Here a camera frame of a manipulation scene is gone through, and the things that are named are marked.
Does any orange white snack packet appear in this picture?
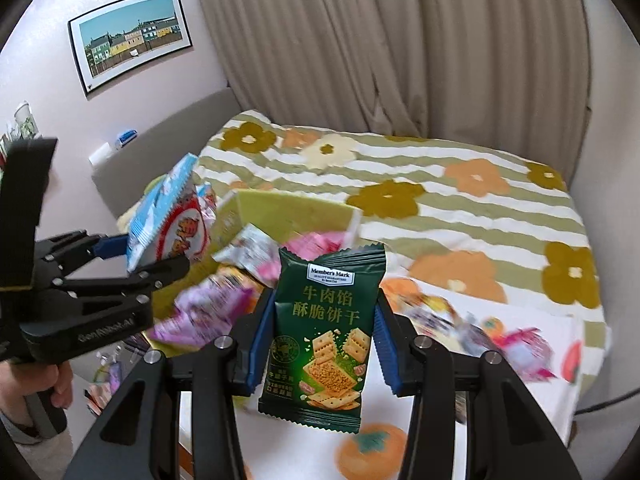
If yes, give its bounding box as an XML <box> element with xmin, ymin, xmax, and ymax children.
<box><xmin>398</xmin><ymin>294</ymin><xmax>463</xmax><ymax>353</ymax></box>

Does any grey headboard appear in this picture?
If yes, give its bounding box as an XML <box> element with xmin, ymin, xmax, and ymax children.
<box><xmin>92</xmin><ymin>88</ymin><xmax>241</xmax><ymax>217</ymax></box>

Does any beige curtain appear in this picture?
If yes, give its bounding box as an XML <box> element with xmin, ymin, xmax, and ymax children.
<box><xmin>200</xmin><ymin>0</ymin><xmax>591</xmax><ymax>179</ymax></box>

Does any black cable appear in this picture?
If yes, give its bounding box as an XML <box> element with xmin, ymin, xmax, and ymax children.
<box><xmin>572</xmin><ymin>391</ymin><xmax>626</xmax><ymax>416</ymax></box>

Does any framed town picture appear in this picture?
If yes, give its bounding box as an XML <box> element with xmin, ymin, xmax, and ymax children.
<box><xmin>67</xmin><ymin>0</ymin><xmax>192</xmax><ymax>96</ymax></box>

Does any person's left hand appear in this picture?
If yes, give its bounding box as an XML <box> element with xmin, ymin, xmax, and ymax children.
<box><xmin>1</xmin><ymin>362</ymin><xmax>74</xmax><ymax>424</ymax></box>

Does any purple snack bag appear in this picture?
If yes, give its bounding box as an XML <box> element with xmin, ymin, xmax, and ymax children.
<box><xmin>148</xmin><ymin>268</ymin><xmax>264</xmax><ymax>349</ymax></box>

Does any white blue item on headboard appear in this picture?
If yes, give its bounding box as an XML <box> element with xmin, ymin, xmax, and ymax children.
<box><xmin>88</xmin><ymin>129</ymin><xmax>138</xmax><ymax>167</ymax></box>

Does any dark green cracker packet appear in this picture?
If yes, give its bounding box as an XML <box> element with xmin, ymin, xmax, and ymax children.
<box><xmin>258</xmin><ymin>244</ymin><xmax>386</xmax><ymax>434</ymax></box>

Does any white persimmon print cloth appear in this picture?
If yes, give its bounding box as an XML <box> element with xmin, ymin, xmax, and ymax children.
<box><xmin>177</xmin><ymin>274</ymin><xmax>586</xmax><ymax>480</ymax></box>

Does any grey speckled snack bag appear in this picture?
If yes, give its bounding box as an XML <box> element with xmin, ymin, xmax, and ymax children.
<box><xmin>213</xmin><ymin>224</ymin><xmax>281</xmax><ymax>286</ymax></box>

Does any white blue snack bag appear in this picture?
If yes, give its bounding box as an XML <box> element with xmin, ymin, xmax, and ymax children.
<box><xmin>126</xmin><ymin>154</ymin><xmax>216</xmax><ymax>273</ymax></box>

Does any green cardboard box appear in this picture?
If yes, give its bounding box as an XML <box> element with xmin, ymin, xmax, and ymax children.
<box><xmin>150</xmin><ymin>187</ymin><xmax>364</xmax><ymax>331</ymax></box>

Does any pink snack bag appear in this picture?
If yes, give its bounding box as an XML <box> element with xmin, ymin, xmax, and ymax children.
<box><xmin>257</xmin><ymin>231</ymin><xmax>349</xmax><ymax>286</ymax></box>

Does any floral striped bed quilt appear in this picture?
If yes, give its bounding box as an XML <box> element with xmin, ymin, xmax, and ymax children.
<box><xmin>193</xmin><ymin>110</ymin><xmax>608</xmax><ymax>389</ymax></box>

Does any pink purple snack packet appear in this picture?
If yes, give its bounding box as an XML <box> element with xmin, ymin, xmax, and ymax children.
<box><xmin>457</xmin><ymin>316</ymin><xmax>555</xmax><ymax>382</ymax></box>

